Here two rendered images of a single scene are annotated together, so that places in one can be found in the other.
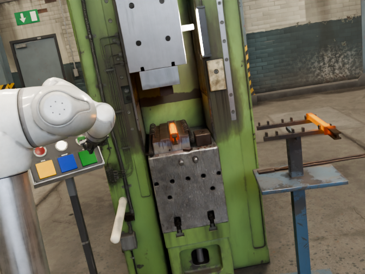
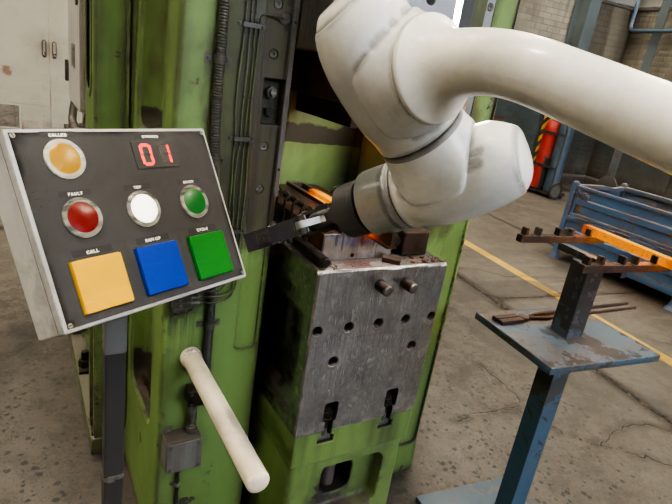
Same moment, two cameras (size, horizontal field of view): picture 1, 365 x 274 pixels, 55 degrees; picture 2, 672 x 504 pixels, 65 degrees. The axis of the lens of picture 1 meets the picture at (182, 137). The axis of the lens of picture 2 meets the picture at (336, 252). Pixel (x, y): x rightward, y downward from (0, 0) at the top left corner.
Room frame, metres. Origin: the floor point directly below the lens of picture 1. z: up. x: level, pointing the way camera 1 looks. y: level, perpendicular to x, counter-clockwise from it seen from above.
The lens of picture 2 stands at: (0.82, 0.73, 1.34)
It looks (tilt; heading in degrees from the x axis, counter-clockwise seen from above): 19 degrees down; 329
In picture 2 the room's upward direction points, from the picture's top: 9 degrees clockwise
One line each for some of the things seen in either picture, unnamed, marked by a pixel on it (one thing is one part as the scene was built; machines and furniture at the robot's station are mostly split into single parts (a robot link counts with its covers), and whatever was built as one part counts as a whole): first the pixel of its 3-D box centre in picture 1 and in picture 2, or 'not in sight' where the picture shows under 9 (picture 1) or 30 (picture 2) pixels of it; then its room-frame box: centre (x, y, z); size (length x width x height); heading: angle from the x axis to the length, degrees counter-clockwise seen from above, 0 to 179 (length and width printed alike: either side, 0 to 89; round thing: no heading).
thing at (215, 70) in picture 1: (216, 75); not in sight; (1.97, -0.24, 1.27); 0.09 x 0.02 x 0.17; 92
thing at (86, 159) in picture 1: (87, 157); (209, 255); (1.65, 0.48, 1.01); 0.07 x 0.05 x 0.07; 117
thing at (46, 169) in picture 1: (45, 169); (101, 282); (1.56, 0.66, 1.01); 0.07 x 0.05 x 0.07; 117
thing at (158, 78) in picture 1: (159, 75); (338, 76); (2.03, 0.07, 1.32); 0.42 x 0.20 x 0.10; 2
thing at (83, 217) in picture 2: (39, 150); (82, 217); (1.60, 0.68, 1.09); 0.05 x 0.03 x 0.04; 92
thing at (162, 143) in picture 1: (169, 135); (318, 215); (2.03, 0.07, 0.96); 0.42 x 0.20 x 0.09; 2
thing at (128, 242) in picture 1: (128, 240); (181, 448); (1.93, 0.43, 0.36); 0.09 x 0.07 x 0.12; 92
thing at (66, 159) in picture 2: not in sight; (65, 158); (1.64, 0.70, 1.16); 0.05 x 0.03 x 0.04; 92
